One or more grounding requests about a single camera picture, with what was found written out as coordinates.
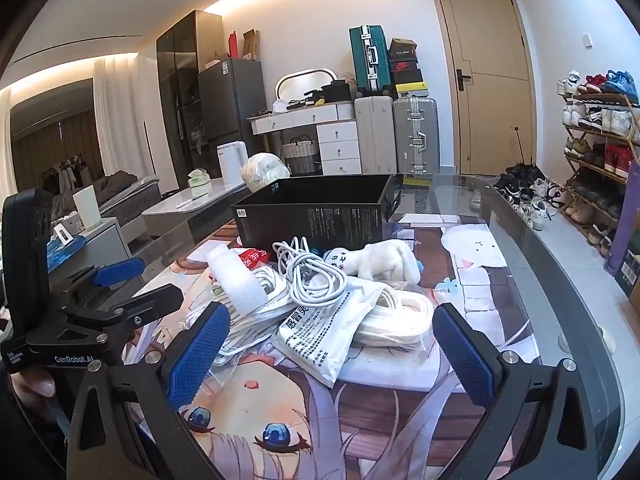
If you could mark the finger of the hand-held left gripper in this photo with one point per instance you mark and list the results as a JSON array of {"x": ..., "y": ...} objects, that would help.
[
  {"x": 117, "y": 270},
  {"x": 150, "y": 302}
]

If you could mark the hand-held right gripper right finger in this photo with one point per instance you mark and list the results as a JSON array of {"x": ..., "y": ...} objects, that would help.
[{"x": 462, "y": 355}]

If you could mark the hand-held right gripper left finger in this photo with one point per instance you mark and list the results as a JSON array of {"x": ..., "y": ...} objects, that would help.
[{"x": 200, "y": 355}]

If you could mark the red packet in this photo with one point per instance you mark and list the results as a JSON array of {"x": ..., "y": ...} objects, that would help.
[{"x": 252, "y": 259}]

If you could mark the white medicine packet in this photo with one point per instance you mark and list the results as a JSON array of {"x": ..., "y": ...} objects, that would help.
[{"x": 320, "y": 340}]

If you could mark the black cardboard box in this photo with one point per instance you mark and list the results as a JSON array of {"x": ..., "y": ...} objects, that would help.
[{"x": 310, "y": 220}]

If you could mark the person's left hand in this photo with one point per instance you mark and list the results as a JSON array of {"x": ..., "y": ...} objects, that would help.
[{"x": 35, "y": 385}]

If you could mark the grey side cabinet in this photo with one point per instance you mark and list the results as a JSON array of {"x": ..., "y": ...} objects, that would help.
[{"x": 105, "y": 250}]

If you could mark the blue packet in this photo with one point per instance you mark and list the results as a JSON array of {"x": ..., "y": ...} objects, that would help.
[{"x": 65, "y": 255}]

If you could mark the white cup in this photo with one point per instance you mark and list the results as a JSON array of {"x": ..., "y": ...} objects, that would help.
[{"x": 87, "y": 210}]

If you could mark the bed mattress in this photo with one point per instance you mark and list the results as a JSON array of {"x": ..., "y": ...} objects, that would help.
[{"x": 135, "y": 197}]

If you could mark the grey coffee table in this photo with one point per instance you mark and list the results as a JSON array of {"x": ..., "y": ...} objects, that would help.
[{"x": 180, "y": 217}]

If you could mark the white foam strip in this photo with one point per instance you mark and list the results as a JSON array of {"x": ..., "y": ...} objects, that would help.
[{"x": 235, "y": 280}]

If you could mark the clothes rack with garments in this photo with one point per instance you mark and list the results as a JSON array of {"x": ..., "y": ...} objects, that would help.
[{"x": 67, "y": 172}]

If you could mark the white pen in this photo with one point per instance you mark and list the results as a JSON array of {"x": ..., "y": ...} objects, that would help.
[{"x": 187, "y": 203}]

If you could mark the green and white tissue pack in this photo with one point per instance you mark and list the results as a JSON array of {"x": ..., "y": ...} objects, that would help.
[{"x": 199, "y": 182}]

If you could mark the white plush toy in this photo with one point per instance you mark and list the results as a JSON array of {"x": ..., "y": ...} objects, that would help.
[{"x": 385, "y": 260}]

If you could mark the printed cartoon table mat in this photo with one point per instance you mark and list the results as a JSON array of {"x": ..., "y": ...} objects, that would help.
[{"x": 350, "y": 410}]

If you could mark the white curtain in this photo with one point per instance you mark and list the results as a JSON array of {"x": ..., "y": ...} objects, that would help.
[{"x": 120, "y": 120}]

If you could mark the white tabletop appliance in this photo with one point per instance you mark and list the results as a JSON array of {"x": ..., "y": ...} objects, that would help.
[{"x": 232, "y": 162}]

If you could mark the pile of loose shoes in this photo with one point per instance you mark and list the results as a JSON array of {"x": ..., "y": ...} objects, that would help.
[{"x": 530, "y": 195}]

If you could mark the white plastic bag bundle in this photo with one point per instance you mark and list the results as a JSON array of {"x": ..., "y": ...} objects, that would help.
[{"x": 265, "y": 170}]

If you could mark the dark glass cabinet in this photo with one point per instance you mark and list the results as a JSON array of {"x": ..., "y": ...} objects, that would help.
[{"x": 175, "y": 95}]

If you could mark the grey refrigerator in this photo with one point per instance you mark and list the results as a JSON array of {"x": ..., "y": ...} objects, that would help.
[{"x": 230, "y": 105}]

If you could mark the wicker basket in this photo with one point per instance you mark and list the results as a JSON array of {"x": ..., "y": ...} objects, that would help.
[{"x": 299, "y": 157}]

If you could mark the purple box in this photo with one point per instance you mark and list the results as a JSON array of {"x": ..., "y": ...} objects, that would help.
[{"x": 625, "y": 220}]

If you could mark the silver suitcase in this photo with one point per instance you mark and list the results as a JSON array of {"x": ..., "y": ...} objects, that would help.
[{"x": 416, "y": 135}]

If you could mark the beige suitcase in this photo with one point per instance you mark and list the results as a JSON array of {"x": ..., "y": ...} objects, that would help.
[{"x": 374, "y": 135}]

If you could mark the white vanity desk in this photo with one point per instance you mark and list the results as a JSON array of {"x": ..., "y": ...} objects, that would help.
[{"x": 300, "y": 117}]

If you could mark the brown cardboard box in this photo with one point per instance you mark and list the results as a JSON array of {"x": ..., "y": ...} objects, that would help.
[{"x": 251, "y": 46}]

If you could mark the white framed mirror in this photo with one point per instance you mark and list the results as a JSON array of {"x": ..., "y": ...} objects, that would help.
[{"x": 300, "y": 82}]

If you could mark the yellow and black shoe box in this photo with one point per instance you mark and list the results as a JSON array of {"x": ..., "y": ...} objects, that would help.
[{"x": 412, "y": 91}]

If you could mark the beige wooden door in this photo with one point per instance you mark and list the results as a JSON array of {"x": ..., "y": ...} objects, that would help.
[{"x": 490, "y": 85}]

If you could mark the rows of racked sneakers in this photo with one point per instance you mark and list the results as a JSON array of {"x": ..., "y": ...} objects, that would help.
[{"x": 612, "y": 120}]

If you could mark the black bag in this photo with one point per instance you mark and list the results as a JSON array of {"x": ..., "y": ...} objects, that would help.
[{"x": 336, "y": 91}]

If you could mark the plain black shoe box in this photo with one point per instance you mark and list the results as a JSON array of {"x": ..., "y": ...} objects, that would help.
[{"x": 409, "y": 78}]

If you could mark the black shoe box red logo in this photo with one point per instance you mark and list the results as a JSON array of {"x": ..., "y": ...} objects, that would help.
[{"x": 404, "y": 65}]

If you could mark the teal suitcase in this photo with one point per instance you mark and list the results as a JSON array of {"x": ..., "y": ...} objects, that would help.
[{"x": 370, "y": 57}]

